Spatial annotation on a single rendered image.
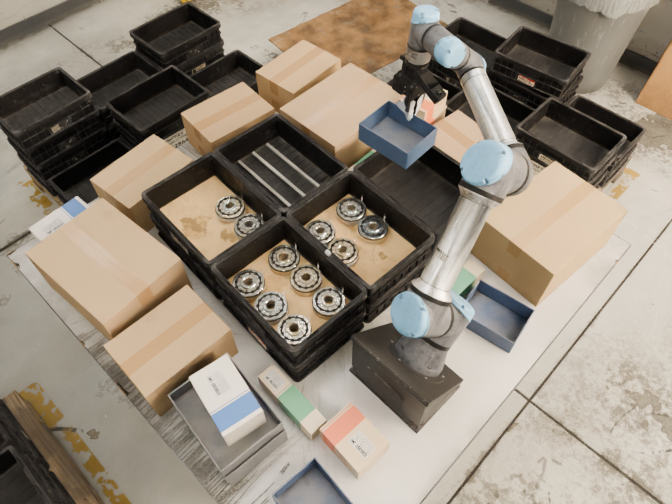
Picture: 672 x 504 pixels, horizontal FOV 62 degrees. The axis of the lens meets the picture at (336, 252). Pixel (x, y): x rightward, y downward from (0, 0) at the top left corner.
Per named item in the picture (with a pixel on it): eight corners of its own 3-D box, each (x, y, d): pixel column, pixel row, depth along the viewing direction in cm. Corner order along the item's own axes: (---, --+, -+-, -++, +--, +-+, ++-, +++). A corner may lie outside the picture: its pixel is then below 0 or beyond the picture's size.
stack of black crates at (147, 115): (191, 131, 319) (172, 63, 282) (225, 157, 307) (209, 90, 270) (131, 168, 303) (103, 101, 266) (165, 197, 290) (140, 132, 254)
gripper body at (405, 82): (406, 81, 179) (412, 47, 170) (427, 94, 176) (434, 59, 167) (390, 91, 176) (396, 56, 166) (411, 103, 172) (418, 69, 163)
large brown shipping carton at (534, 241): (539, 197, 217) (555, 160, 201) (605, 245, 204) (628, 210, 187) (468, 251, 202) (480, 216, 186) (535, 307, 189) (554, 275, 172)
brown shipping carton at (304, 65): (304, 69, 263) (303, 39, 250) (340, 89, 254) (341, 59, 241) (259, 101, 250) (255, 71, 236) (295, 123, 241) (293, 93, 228)
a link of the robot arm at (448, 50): (478, 54, 154) (455, 34, 160) (457, 38, 146) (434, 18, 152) (459, 78, 157) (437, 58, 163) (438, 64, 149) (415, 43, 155)
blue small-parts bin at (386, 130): (435, 144, 181) (437, 127, 176) (405, 169, 175) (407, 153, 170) (387, 115, 189) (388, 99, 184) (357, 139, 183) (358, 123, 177)
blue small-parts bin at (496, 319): (529, 320, 186) (535, 309, 180) (509, 353, 179) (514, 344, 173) (475, 289, 193) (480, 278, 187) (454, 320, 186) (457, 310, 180)
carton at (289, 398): (327, 426, 166) (326, 420, 161) (311, 441, 163) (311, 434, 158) (275, 371, 176) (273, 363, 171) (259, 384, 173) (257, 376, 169)
